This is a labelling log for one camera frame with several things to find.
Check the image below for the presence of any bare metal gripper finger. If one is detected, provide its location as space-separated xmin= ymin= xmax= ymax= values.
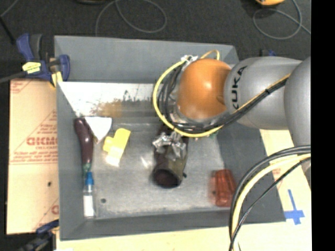
xmin=170 ymin=136 xmax=187 ymax=162
xmin=152 ymin=132 xmax=172 ymax=153

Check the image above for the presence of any dark brown cup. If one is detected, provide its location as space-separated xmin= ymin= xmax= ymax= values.
xmin=151 ymin=136 xmax=189 ymax=189

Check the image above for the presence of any grey metal bin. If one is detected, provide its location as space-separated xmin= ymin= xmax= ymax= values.
xmin=53 ymin=35 xmax=286 ymax=241

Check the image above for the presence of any orange-red clear plastic cup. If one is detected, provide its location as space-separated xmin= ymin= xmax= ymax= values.
xmin=209 ymin=169 xmax=237 ymax=208

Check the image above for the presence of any white triangular piece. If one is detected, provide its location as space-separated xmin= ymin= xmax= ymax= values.
xmin=84 ymin=116 xmax=113 ymax=143

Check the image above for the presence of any purple toy eggplant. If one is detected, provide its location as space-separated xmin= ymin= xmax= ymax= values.
xmin=73 ymin=117 xmax=94 ymax=175

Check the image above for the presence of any small clear bottle, blue cap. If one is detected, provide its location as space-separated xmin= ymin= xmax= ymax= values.
xmin=82 ymin=171 xmax=95 ymax=218

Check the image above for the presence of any brown cardboard board, red print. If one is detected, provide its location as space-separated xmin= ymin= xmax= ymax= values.
xmin=5 ymin=78 xmax=60 ymax=235

